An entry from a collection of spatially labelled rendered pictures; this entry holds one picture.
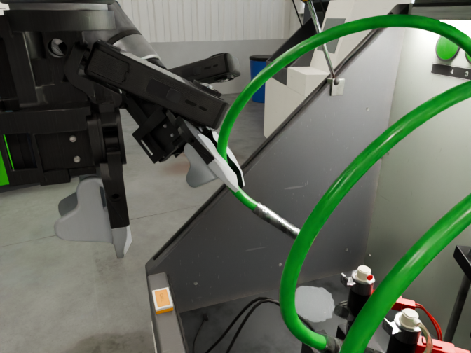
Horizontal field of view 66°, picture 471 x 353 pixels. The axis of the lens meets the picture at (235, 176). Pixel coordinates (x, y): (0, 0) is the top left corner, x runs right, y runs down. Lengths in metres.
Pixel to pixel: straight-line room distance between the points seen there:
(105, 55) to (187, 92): 0.06
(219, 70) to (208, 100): 0.19
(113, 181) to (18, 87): 0.09
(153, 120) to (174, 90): 0.22
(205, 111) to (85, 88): 0.09
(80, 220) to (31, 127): 0.09
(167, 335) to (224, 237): 0.23
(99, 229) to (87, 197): 0.03
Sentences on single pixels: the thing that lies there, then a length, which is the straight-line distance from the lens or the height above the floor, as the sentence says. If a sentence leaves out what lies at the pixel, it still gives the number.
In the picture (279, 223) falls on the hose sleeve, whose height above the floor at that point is 1.15.
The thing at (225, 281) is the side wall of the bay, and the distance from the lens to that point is 0.84.
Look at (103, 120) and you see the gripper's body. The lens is 0.28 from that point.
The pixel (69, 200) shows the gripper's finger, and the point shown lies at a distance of 0.36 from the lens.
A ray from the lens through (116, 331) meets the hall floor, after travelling 2.03.
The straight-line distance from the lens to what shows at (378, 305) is 0.26.
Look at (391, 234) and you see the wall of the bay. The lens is 0.90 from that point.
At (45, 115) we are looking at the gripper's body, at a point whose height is 1.37.
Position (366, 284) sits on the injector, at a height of 1.12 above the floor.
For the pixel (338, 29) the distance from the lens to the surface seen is 0.47.
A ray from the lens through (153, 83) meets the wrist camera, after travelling 0.29.
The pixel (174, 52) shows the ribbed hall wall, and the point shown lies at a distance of 6.95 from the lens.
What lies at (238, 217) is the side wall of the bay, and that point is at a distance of 0.76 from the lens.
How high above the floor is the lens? 1.43
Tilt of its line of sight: 24 degrees down
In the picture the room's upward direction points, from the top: straight up
